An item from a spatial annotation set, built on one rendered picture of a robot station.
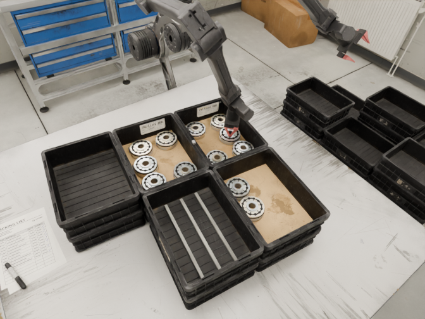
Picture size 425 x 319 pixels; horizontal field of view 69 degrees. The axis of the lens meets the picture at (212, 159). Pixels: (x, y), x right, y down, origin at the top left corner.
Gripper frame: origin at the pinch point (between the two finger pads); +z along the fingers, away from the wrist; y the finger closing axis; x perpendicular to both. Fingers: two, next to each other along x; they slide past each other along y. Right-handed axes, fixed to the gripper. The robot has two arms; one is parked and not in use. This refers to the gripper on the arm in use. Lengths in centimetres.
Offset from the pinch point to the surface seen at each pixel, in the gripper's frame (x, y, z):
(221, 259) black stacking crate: -4, -63, 4
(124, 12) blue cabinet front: 111, 155, 22
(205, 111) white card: 14.6, 11.4, -0.7
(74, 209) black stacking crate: 56, -53, 6
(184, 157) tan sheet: 19.1, -17.4, 4.8
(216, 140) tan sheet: 6.0, -3.3, 4.5
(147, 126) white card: 39.2, -7.2, -1.3
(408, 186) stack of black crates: -106, 12, 32
